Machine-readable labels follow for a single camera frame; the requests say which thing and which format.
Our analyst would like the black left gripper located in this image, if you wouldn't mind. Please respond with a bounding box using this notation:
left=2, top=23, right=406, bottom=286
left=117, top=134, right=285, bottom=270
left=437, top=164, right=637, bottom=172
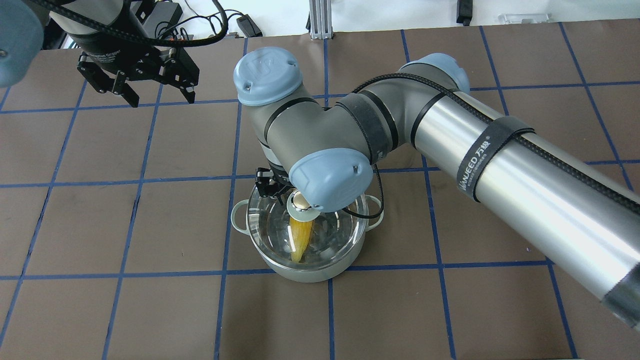
left=77, top=42, right=200, bottom=109

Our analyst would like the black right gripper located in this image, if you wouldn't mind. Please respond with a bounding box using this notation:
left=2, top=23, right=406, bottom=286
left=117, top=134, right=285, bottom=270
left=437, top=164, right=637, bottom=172
left=254, top=167, right=296, bottom=207

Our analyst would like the yellow corn cob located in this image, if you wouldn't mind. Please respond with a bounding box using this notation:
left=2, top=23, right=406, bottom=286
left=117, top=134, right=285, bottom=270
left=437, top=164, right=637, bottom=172
left=289, top=218, right=314, bottom=263

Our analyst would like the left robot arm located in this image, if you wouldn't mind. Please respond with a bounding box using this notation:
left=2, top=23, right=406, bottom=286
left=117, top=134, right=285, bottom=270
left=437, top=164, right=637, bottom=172
left=1, top=0, right=200, bottom=108

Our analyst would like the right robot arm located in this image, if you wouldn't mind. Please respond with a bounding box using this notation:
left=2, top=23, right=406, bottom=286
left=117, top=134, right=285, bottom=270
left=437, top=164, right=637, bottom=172
left=233, top=47, right=640, bottom=330

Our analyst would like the white electric cooking pot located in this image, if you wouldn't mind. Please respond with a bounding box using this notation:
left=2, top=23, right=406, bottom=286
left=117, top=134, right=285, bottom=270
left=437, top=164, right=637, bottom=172
left=230, top=187, right=383, bottom=283

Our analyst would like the black power brick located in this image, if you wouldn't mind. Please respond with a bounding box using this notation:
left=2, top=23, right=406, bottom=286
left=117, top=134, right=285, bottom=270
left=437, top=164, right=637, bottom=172
left=142, top=1, right=183, bottom=28

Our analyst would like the black power adapter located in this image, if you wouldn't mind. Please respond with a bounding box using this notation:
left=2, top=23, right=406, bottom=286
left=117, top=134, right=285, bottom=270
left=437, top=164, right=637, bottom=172
left=236, top=14, right=263, bottom=38

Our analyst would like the black rectangular device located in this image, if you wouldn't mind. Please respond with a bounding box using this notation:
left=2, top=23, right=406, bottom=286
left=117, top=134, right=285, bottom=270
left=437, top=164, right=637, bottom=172
left=455, top=0, right=474, bottom=27

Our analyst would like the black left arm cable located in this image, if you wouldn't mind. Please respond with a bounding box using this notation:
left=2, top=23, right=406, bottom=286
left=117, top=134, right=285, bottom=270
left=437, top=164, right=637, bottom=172
left=30, top=0, right=230, bottom=49

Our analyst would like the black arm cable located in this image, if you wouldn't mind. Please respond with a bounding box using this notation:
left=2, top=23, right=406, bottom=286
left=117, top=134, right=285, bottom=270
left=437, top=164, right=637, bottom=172
left=330, top=72, right=640, bottom=220
left=30, top=0, right=230, bottom=49

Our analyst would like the aluminium frame post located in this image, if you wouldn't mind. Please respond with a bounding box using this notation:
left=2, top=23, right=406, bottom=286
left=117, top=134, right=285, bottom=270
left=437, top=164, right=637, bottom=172
left=308, top=0, right=334, bottom=40

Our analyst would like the clear plastic bracket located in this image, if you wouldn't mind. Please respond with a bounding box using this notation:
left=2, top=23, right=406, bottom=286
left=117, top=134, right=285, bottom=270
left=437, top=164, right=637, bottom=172
left=497, top=13, right=554, bottom=25

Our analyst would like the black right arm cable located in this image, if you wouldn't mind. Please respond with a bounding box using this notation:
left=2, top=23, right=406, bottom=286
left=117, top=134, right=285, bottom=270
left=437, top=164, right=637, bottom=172
left=330, top=72, right=640, bottom=220

